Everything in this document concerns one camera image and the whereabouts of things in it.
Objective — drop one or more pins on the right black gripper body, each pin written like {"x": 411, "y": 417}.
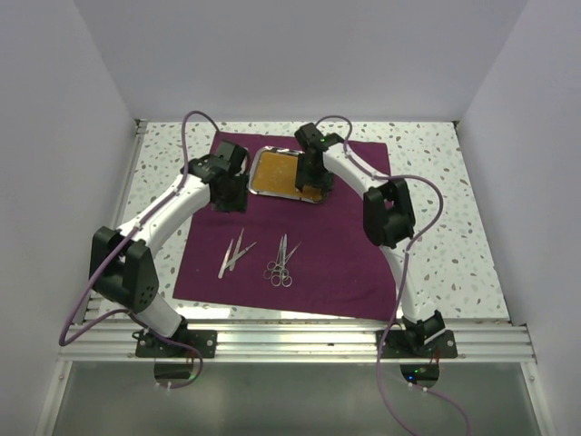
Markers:
{"x": 318, "y": 177}

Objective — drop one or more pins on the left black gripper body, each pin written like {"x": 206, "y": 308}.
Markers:
{"x": 235, "y": 199}

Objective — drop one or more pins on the steel scalpel handle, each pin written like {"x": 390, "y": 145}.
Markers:
{"x": 239, "y": 251}
{"x": 225, "y": 260}

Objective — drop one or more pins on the purple cloth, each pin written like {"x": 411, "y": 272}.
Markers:
{"x": 335, "y": 271}

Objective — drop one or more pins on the steel surgical scissors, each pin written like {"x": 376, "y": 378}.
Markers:
{"x": 281, "y": 278}

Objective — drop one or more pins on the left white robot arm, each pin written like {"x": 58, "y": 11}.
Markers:
{"x": 122, "y": 259}

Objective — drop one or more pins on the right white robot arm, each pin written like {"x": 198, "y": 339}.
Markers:
{"x": 388, "y": 220}

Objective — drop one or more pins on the tan wax pad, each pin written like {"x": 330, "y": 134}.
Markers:
{"x": 277, "y": 175}

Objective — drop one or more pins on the steel instrument tray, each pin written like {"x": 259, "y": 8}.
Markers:
{"x": 254, "y": 172}

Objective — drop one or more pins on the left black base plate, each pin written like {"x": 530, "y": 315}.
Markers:
{"x": 148, "y": 346}

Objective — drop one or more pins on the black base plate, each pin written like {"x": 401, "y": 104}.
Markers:
{"x": 148, "y": 346}
{"x": 398, "y": 345}

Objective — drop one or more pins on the left side aluminium rail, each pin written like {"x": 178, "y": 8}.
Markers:
{"x": 93, "y": 302}

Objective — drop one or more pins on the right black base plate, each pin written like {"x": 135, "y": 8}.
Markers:
{"x": 398, "y": 345}

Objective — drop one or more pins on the aluminium frame rail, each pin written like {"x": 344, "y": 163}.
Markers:
{"x": 342, "y": 341}

